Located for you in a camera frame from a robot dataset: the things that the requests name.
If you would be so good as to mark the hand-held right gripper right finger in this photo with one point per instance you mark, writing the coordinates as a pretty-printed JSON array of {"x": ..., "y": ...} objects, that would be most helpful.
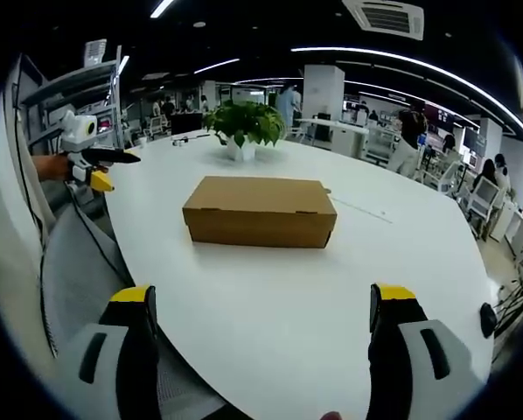
[{"x": 414, "y": 350}]

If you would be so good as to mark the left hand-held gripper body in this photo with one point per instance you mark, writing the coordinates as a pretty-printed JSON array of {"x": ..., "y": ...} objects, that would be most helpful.
[{"x": 78, "y": 131}]

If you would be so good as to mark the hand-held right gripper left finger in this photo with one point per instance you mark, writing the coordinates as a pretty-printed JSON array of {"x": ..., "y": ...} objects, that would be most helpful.
[{"x": 113, "y": 350}]

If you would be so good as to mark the brown cardboard shoe box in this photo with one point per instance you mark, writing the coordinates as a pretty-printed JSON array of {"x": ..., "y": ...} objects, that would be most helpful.
[{"x": 257, "y": 210}]

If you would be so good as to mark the person's left hand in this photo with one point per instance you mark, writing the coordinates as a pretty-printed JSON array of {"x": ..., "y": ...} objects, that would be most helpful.
[{"x": 51, "y": 167}]

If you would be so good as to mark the person's right hand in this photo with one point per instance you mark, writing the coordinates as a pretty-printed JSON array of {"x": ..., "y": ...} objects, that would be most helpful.
[{"x": 331, "y": 416}]

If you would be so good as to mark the grey metal shelf rack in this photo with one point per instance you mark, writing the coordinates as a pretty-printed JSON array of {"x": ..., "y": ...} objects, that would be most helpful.
[{"x": 69, "y": 100}]

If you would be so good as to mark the white paper cup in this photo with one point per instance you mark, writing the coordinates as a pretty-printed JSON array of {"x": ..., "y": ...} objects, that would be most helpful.
[{"x": 142, "y": 142}]

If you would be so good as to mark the small tool on table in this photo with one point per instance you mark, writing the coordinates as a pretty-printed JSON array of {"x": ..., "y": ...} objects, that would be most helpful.
[{"x": 187, "y": 139}]

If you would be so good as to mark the black round object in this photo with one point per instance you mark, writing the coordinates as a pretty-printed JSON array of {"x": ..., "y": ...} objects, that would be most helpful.
[{"x": 488, "y": 320}]

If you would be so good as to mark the grey mesh office chair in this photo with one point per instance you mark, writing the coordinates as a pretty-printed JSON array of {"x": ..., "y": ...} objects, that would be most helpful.
[{"x": 86, "y": 271}]

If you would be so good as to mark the white plant pot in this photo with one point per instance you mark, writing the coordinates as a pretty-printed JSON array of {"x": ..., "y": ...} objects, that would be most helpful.
[{"x": 240, "y": 151}]

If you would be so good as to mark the green leafy plant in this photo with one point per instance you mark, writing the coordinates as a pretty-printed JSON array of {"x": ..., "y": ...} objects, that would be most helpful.
[{"x": 244, "y": 118}]

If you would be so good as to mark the short ceiling light strip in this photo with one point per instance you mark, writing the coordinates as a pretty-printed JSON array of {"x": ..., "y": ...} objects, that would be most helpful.
[{"x": 162, "y": 8}]

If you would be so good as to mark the white office chair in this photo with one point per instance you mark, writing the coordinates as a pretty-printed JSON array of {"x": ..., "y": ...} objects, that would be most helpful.
[{"x": 482, "y": 201}]

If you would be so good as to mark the white office desk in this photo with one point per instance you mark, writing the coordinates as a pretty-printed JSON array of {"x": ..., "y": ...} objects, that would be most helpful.
[{"x": 331, "y": 127}]

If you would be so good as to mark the long curved ceiling light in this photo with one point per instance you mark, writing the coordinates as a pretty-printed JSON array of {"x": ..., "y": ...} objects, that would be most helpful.
[{"x": 419, "y": 65}]

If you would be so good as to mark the ceiling air conditioner vent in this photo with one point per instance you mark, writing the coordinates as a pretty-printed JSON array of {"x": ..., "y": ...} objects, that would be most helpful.
[{"x": 386, "y": 17}]

